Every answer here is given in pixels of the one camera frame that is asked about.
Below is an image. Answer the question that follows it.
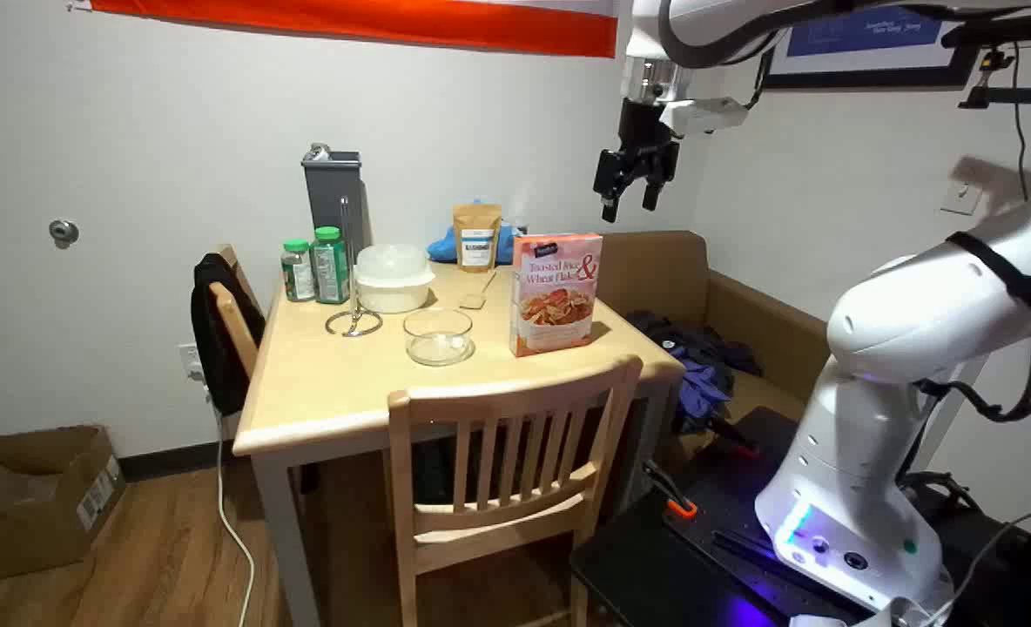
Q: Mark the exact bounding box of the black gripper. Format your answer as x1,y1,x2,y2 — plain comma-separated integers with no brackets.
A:
592,99,683,227

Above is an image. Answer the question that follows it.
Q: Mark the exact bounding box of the pink cereal box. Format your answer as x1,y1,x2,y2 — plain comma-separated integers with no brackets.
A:
508,227,608,358

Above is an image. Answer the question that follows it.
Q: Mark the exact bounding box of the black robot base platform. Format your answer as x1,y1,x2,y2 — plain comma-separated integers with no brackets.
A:
567,404,1031,627

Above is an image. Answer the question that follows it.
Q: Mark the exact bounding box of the clear glass bowl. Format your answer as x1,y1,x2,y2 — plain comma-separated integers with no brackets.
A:
400,308,480,370

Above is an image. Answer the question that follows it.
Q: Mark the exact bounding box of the white lidded plastic bowl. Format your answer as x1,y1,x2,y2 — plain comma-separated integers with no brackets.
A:
351,240,441,318

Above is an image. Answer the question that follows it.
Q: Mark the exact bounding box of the white jar blue label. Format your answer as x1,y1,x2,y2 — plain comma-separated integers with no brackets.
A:
457,227,499,276

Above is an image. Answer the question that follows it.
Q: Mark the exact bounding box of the blue snack bag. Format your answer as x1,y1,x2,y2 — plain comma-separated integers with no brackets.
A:
425,222,531,267

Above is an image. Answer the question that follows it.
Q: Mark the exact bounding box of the purple cloth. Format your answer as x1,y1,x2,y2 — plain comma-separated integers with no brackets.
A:
632,310,763,428

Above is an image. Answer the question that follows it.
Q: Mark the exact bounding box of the black framed picture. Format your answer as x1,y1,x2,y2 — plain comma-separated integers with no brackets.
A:
763,3,1008,95

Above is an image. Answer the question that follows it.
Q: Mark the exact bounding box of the gray plastic bin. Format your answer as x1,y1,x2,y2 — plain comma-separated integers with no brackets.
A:
297,138,378,265

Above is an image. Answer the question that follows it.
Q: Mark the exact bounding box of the green box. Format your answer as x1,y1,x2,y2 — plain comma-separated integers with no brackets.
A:
312,222,357,310

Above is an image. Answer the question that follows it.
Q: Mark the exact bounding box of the orange black clamp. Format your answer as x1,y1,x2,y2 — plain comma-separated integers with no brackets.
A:
648,463,705,522

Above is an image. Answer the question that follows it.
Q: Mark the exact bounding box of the orange banner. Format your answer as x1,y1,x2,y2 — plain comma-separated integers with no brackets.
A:
89,0,622,61

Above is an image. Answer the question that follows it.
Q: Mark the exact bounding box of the short green bottle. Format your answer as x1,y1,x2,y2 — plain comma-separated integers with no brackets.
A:
279,236,319,308

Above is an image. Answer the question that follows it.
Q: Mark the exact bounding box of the wooden slat-back chair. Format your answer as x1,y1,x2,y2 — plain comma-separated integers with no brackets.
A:
383,352,648,627

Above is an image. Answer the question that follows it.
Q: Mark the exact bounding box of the light wooden table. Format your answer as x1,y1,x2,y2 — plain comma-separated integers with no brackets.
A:
230,259,688,627

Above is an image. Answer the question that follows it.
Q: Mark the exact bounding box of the wooden chair with jacket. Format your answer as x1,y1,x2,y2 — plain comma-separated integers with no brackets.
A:
207,245,270,380

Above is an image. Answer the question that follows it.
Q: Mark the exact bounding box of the cardboard box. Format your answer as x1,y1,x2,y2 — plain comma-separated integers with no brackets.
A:
0,421,127,593

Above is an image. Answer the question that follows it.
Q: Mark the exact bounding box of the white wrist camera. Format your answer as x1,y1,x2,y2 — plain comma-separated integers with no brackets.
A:
654,95,753,138

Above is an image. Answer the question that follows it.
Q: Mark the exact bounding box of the white wall plate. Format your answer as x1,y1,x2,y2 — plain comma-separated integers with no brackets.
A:
940,174,987,218

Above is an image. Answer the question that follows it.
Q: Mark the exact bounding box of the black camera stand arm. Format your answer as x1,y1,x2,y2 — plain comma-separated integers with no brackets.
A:
940,9,1031,114

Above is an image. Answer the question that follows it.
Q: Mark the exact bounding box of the white cable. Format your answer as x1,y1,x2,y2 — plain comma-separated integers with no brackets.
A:
208,431,261,627

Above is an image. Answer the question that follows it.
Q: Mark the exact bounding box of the metal wall knob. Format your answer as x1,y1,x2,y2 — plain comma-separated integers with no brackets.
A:
46,216,83,254

